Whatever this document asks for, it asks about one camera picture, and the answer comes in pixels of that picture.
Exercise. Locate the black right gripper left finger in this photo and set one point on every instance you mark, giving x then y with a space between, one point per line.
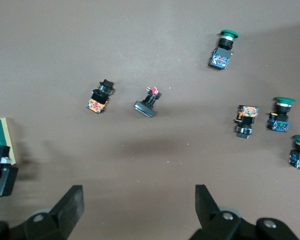
65 215

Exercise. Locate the black square pushbutton switch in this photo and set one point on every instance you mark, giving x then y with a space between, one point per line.
145 107

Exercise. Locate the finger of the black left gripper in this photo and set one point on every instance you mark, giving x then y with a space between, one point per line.
6 181

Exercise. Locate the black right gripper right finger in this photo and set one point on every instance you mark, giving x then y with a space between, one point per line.
215 220

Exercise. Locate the black knob selector switch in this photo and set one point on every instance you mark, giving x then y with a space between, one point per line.
246 117
97 100

